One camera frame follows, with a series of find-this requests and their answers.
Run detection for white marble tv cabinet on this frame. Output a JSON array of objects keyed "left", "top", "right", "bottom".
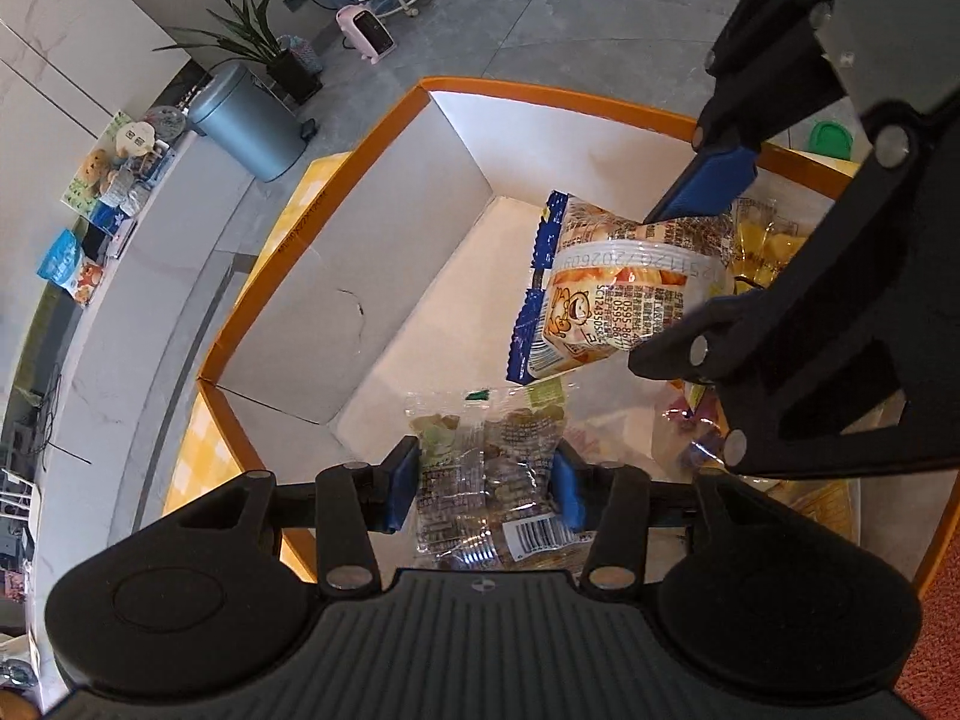
[{"left": 0, "top": 139, "right": 248, "bottom": 691}]

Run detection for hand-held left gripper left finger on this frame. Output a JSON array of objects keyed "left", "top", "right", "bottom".
[{"left": 161, "top": 435, "right": 421, "bottom": 592}]

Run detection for pink white heater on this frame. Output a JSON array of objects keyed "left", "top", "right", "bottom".
[{"left": 336, "top": 4, "right": 397, "bottom": 63}]

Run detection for long-leaf potted plant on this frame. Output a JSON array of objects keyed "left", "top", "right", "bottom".
[{"left": 154, "top": 0, "right": 325, "bottom": 102}]

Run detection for green white painting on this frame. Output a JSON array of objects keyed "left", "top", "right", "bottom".
[{"left": 61, "top": 111, "right": 140, "bottom": 209}]

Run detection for blue snack bag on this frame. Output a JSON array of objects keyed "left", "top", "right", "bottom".
[{"left": 37, "top": 229, "right": 106, "bottom": 305}]

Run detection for yellow checkered tablecloth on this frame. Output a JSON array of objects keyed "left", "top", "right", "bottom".
[{"left": 161, "top": 152, "right": 353, "bottom": 586}]

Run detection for yellow cracker packet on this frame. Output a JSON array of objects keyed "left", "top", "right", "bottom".
[{"left": 731, "top": 195, "right": 811, "bottom": 290}]

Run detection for clear dark nut packet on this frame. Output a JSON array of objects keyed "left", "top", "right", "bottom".
[{"left": 405, "top": 382, "right": 597, "bottom": 572}]

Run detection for round paper fan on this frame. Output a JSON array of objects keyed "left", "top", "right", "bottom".
[{"left": 112, "top": 124, "right": 155, "bottom": 158}]

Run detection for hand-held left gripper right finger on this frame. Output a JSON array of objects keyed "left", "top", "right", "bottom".
[{"left": 553, "top": 437, "right": 805, "bottom": 592}]

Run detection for blue-grey trash bin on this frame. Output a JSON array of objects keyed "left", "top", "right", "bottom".
[{"left": 186, "top": 62, "right": 320, "bottom": 182}]

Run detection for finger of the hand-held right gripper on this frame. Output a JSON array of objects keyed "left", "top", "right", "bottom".
[
  {"left": 643, "top": 0, "right": 852, "bottom": 224},
  {"left": 628, "top": 90, "right": 960, "bottom": 477}
]

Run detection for decorative plate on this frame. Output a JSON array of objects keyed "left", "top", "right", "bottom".
[{"left": 142, "top": 105, "right": 187, "bottom": 142}]

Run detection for teddy bear bouquet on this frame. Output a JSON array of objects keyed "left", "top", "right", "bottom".
[{"left": 82, "top": 150, "right": 121, "bottom": 192}]

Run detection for blue-edged orange snack packet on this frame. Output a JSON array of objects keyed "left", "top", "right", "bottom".
[{"left": 506, "top": 191, "right": 740, "bottom": 385}]

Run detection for green plastic lid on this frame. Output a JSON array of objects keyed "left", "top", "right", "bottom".
[{"left": 806, "top": 118, "right": 860, "bottom": 160}]

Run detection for orange cardboard box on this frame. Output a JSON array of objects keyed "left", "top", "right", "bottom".
[{"left": 196, "top": 77, "right": 960, "bottom": 597}]

